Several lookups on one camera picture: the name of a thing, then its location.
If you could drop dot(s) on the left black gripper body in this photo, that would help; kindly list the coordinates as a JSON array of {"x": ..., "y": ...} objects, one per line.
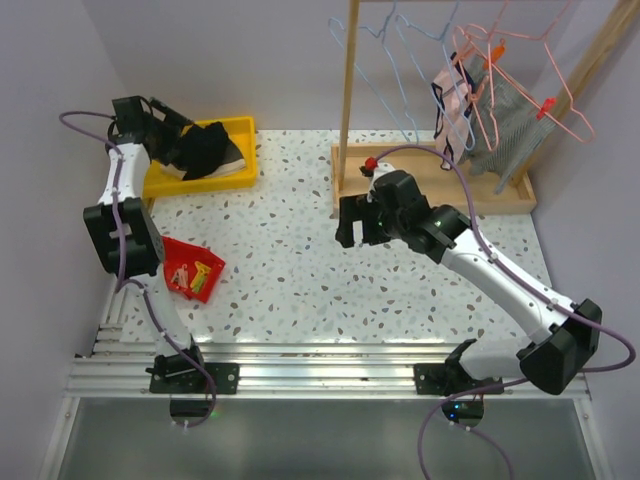
[{"x": 165, "y": 133}]

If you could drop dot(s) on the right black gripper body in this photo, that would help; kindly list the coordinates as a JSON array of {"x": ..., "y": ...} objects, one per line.
[{"x": 378, "y": 226}]

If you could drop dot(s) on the black underwear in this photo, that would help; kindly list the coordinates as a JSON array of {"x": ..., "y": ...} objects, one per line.
[{"x": 201, "y": 151}]

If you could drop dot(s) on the grey brown underwear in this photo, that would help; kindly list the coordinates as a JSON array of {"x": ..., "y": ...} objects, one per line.
[{"x": 232, "y": 162}]

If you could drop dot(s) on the yellow clothespin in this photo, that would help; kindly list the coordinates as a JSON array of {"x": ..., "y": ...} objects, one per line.
[{"x": 202, "y": 269}]

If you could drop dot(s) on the green clothespin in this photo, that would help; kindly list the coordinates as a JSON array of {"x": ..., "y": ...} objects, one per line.
[{"x": 198, "y": 283}]

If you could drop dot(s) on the pink clothespin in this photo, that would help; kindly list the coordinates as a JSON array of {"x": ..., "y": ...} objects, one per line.
[{"x": 180, "y": 277}]

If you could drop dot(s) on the blue wire hanger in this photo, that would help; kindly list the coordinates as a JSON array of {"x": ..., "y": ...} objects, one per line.
[
  {"x": 403, "y": 24},
  {"x": 385, "y": 82}
]

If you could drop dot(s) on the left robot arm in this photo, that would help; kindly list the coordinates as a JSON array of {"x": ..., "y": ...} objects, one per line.
[{"x": 126, "y": 240}]

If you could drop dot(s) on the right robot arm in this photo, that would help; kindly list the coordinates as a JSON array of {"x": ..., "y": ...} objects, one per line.
[{"x": 560, "y": 335}]

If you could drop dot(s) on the pink underwear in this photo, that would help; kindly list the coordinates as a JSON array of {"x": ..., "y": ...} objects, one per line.
[{"x": 452, "y": 124}]

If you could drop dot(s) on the grey striped underwear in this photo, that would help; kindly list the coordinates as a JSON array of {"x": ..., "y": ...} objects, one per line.
[{"x": 504, "y": 124}]

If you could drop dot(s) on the yellow plastic tray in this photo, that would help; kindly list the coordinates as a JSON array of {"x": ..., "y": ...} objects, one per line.
[{"x": 159, "y": 183}]

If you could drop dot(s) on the wooden clothes rack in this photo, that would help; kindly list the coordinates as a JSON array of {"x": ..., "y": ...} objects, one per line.
[{"x": 441, "y": 187}]

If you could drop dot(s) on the red plastic bin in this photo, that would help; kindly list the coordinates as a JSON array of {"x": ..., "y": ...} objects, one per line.
[{"x": 179, "y": 253}]

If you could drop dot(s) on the orange clothespin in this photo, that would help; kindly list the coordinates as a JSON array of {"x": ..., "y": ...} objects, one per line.
[{"x": 495, "y": 55}]

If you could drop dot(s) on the red clothespin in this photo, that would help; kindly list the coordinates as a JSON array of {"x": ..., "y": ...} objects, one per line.
[{"x": 545, "y": 107}]

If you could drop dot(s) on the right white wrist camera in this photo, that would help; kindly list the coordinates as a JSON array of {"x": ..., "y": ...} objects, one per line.
[{"x": 373, "y": 169}]

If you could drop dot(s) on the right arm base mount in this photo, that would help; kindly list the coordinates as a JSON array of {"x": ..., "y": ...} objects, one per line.
[{"x": 441, "y": 379}]

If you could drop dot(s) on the pink wire hanger front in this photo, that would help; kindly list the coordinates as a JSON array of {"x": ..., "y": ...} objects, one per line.
[{"x": 474, "y": 41}]

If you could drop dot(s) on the pink wire hanger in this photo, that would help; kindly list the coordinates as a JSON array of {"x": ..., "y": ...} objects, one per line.
[
  {"x": 474, "y": 41},
  {"x": 555, "y": 65}
]

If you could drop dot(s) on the pink wire hanger rear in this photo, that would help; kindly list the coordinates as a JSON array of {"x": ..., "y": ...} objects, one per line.
[{"x": 555, "y": 65}]

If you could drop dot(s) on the aluminium rail frame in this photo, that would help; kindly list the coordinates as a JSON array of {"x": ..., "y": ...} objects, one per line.
[{"x": 301, "y": 316}]

